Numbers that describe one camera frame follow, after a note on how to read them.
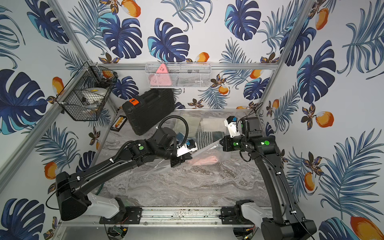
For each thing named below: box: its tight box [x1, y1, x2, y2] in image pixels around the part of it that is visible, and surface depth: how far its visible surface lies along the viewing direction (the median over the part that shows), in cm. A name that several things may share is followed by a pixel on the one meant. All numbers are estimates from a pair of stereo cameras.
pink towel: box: [188, 155, 218, 166], surface depth 83 cm
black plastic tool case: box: [122, 88, 175, 136], surface depth 96 cm
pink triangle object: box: [148, 63, 172, 87], surface depth 92 cm
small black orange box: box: [110, 115, 128, 132], surface depth 112 cm
